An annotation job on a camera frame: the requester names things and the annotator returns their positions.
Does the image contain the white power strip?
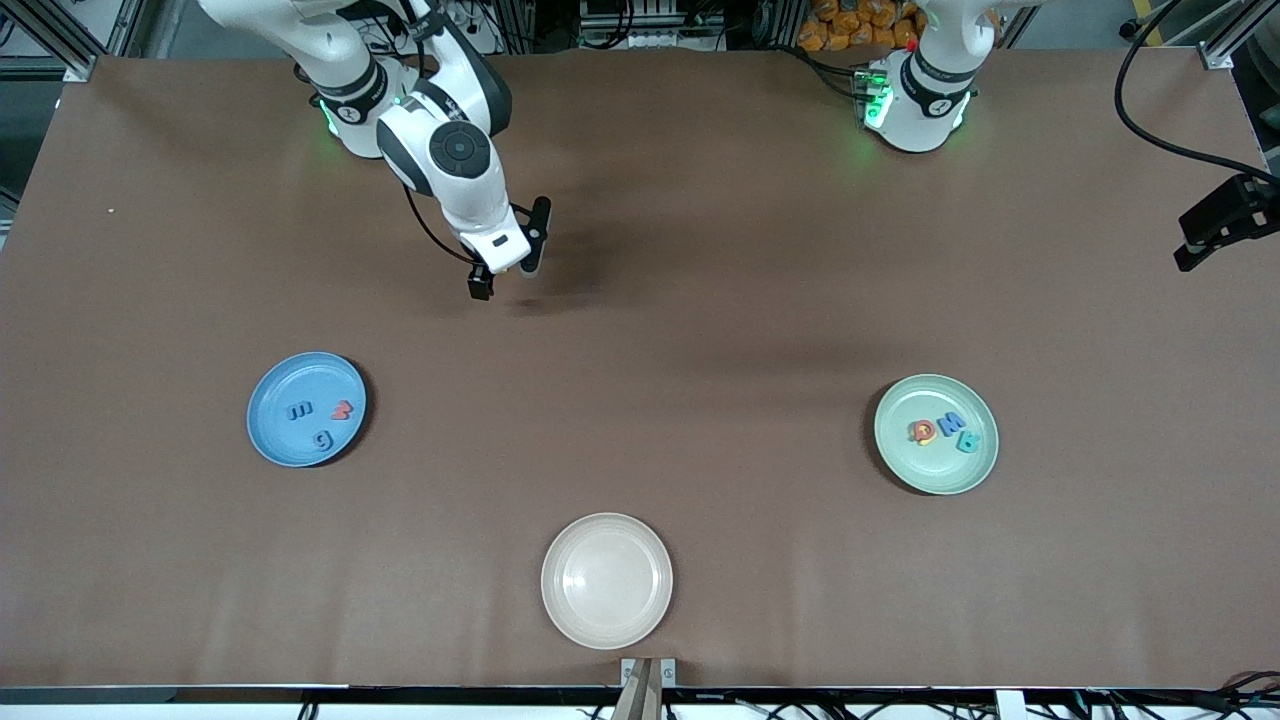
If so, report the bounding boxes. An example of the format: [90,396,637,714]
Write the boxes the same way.
[400,0,501,56]

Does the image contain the blue plate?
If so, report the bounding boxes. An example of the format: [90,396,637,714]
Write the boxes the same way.
[246,351,368,469]

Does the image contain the grey electronics unit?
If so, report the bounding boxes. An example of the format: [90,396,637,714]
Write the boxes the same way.
[578,0,726,51]

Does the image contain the beige plate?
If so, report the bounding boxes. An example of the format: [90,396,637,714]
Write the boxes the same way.
[540,512,674,651]

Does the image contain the green plate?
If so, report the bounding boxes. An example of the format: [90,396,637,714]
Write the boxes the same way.
[873,373,1000,497]

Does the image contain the orange snack packets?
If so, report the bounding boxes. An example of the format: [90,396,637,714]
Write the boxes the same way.
[797,0,926,53]

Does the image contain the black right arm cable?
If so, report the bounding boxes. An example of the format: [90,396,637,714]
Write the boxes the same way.
[400,180,476,266]

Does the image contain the aluminium frame rail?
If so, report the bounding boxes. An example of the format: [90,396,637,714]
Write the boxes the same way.
[0,0,101,81]
[1200,0,1280,71]

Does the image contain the grey metal bracket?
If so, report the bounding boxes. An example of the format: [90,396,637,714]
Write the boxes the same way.
[620,657,678,689]

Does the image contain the tan mounting post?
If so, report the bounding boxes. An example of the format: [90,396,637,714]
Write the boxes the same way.
[612,660,664,720]

